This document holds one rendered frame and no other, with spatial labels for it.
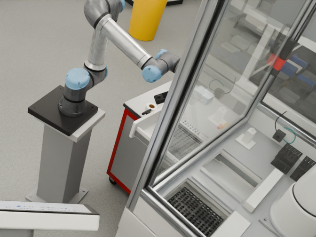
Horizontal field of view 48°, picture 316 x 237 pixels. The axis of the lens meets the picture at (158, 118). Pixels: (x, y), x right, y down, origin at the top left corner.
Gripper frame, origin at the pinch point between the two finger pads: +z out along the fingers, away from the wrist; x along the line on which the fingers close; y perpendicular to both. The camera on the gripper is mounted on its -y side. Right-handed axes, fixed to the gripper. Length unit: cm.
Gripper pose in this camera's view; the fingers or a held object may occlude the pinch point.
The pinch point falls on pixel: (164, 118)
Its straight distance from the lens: 181.9
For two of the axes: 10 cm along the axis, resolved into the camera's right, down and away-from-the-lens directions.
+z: -2.8, 7.3, 6.2
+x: -2.8, -6.8, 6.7
